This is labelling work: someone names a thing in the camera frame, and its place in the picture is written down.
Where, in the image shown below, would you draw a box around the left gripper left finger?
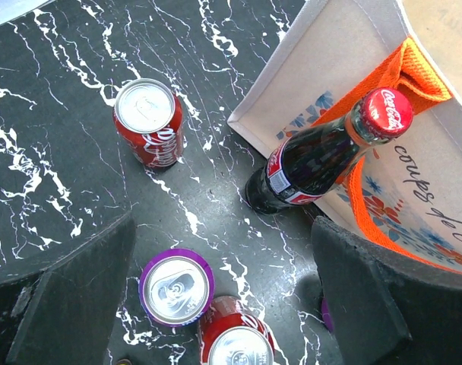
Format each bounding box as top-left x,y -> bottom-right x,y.
0,211 -> 136,364

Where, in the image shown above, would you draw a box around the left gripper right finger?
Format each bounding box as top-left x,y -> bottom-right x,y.
312,217 -> 462,364

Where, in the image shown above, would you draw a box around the beige canvas bag orange handles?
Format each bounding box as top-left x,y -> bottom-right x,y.
228,1 -> 462,274

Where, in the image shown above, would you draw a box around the purple soda can front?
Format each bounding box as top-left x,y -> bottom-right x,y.
321,297 -> 334,333

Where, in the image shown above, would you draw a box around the purple soda can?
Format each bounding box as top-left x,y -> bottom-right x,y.
321,297 -> 334,333
138,248 -> 215,327

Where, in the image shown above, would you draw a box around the yellow tape roll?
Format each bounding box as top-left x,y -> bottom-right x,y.
115,358 -> 132,365

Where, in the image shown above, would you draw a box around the purple soda can left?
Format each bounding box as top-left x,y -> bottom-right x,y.
138,248 -> 215,327

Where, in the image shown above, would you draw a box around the red cola can left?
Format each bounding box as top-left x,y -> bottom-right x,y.
198,296 -> 274,365

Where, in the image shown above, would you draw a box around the red cola can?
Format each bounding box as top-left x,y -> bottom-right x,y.
112,78 -> 184,169
198,296 -> 274,365

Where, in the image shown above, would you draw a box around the glass cola bottle red cap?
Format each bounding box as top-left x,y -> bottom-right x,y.
245,87 -> 413,214

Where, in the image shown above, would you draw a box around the red cola can back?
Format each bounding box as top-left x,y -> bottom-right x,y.
112,78 -> 184,169

